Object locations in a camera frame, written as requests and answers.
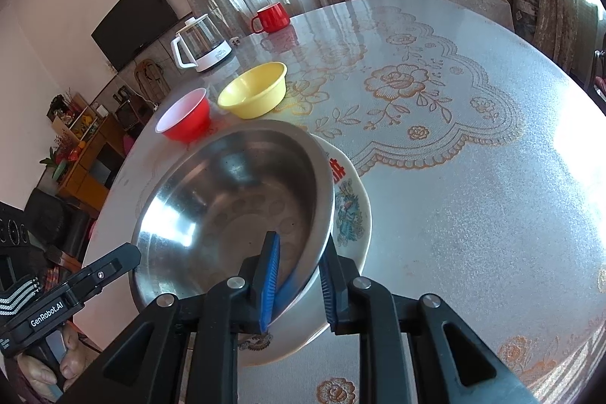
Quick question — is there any white electric glass kettle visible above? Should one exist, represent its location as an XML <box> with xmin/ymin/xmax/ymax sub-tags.
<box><xmin>170</xmin><ymin>14</ymin><xmax>232</xmax><ymax>73</ymax></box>

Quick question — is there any black sofa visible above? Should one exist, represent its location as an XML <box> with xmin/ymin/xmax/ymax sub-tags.
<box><xmin>23</xmin><ymin>189</ymin><xmax>94</xmax><ymax>262</ymax></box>

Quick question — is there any wooden chair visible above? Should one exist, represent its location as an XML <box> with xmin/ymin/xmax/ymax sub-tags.
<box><xmin>134</xmin><ymin>58</ymin><xmax>170</xmax><ymax>100</ymax></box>

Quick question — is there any side window curtain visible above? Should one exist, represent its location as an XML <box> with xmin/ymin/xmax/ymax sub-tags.
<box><xmin>533</xmin><ymin>0</ymin><xmax>605</xmax><ymax>84</ymax></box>

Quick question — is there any wooden shelf with ornaments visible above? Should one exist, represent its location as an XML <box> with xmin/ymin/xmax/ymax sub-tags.
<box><xmin>46</xmin><ymin>92</ymin><xmax>103</xmax><ymax>142</ymax></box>

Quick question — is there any stainless steel bowl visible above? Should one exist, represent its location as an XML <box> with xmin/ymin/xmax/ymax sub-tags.
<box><xmin>130</xmin><ymin>120</ymin><xmax>335</xmax><ymax>318</ymax></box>

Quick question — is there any left hand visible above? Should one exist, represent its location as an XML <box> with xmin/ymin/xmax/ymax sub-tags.
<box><xmin>16</xmin><ymin>323</ymin><xmax>98</xmax><ymax>403</ymax></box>

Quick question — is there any dragon pattern white plate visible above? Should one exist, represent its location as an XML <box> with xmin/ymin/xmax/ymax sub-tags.
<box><xmin>238</xmin><ymin>136</ymin><xmax>372</xmax><ymax>367</ymax></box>

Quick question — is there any red plastic bowl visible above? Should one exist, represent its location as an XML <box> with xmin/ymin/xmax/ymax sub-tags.
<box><xmin>155</xmin><ymin>87</ymin><xmax>211</xmax><ymax>144</ymax></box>

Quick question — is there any yellow plastic bowl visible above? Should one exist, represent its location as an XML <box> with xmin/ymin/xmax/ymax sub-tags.
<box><xmin>217</xmin><ymin>61</ymin><xmax>287</xmax><ymax>120</ymax></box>

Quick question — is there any red mug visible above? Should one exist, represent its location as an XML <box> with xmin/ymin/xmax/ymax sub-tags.
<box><xmin>251</xmin><ymin>2</ymin><xmax>291</xmax><ymax>34</ymax></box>

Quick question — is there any wall mounted black television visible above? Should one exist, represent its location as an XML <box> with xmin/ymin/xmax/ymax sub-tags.
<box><xmin>91</xmin><ymin>0</ymin><xmax>178</xmax><ymax>72</ymax></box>

